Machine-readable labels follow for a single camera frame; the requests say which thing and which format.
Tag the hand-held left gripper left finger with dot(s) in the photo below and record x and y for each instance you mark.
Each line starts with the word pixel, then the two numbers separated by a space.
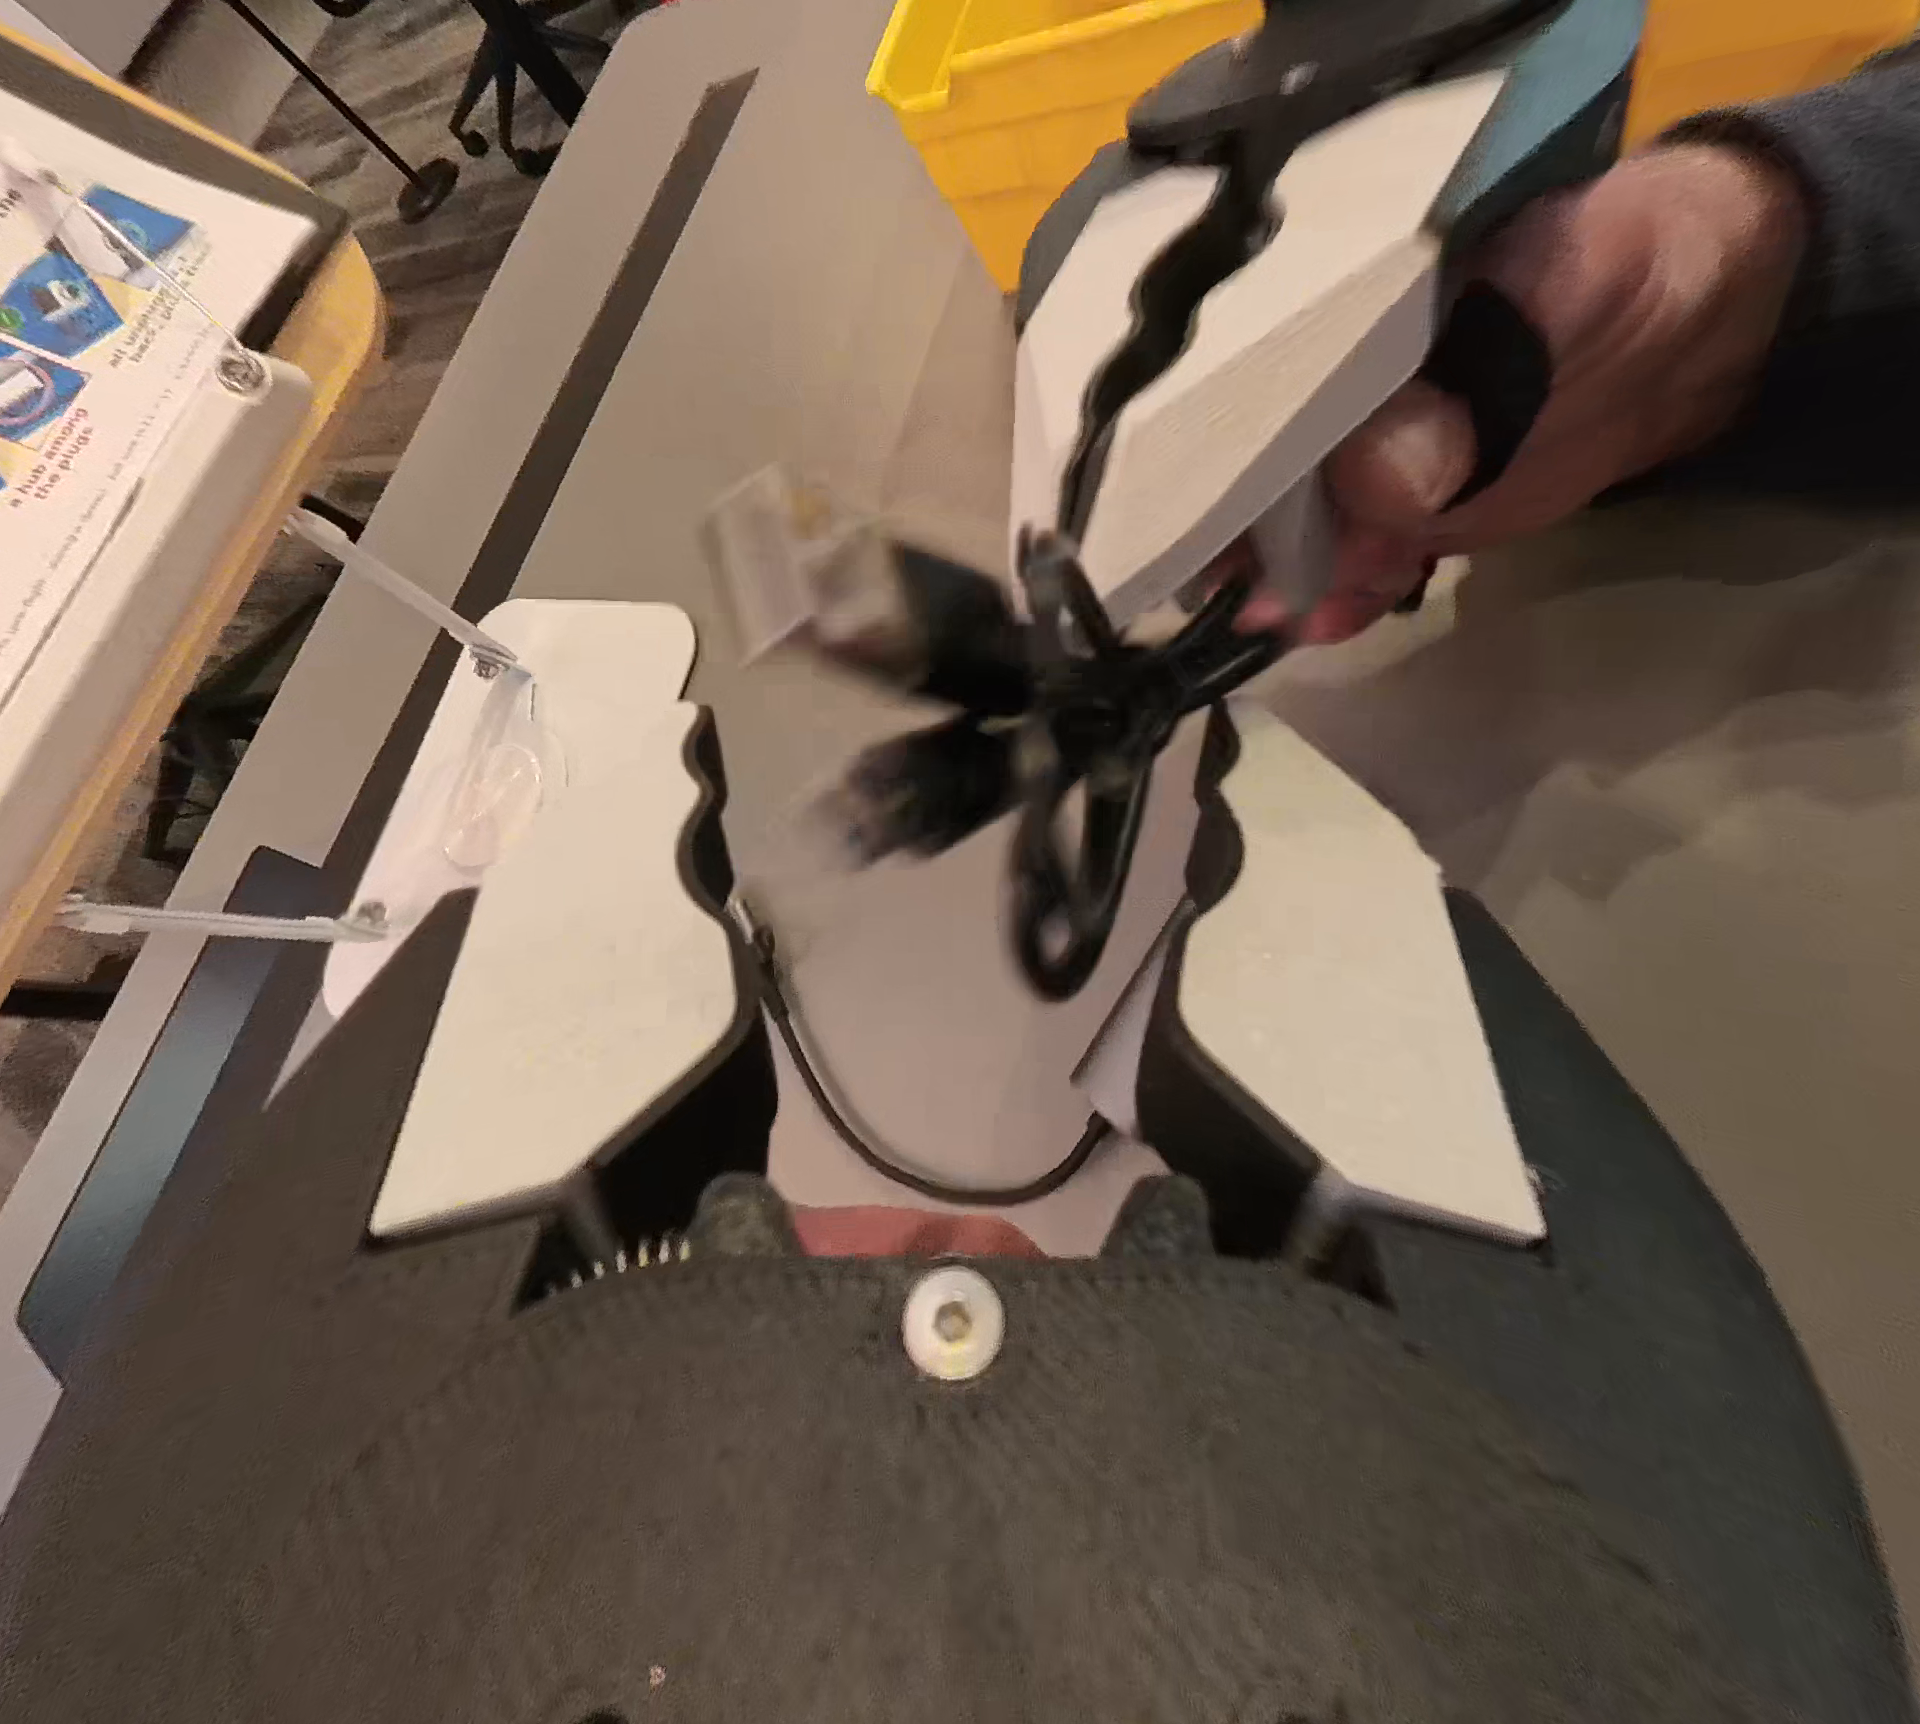
pixel 571 1004

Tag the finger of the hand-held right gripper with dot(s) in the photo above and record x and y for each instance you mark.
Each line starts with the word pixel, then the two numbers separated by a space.
pixel 1291 359
pixel 1065 328

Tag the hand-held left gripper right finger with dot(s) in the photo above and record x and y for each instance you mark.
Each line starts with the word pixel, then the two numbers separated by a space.
pixel 1350 975

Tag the large yellow plastic bin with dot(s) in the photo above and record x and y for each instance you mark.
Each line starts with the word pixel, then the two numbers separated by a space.
pixel 1081 104

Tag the person's right forearm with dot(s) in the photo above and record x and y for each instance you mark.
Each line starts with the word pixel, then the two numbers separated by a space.
pixel 1861 254

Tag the person's right hand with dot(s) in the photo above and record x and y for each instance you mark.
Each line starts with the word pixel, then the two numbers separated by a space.
pixel 1650 314

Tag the white stand with clear arms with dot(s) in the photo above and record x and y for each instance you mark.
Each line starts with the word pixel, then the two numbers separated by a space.
pixel 601 645

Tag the black office chair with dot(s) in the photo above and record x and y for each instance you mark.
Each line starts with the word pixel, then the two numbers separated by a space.
pixel 511 59

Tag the round wooden table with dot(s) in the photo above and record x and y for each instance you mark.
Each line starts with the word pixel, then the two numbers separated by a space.
pixel 342 374

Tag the printed instruction sheet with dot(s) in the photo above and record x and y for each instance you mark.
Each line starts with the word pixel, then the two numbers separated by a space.
pixel 90 298

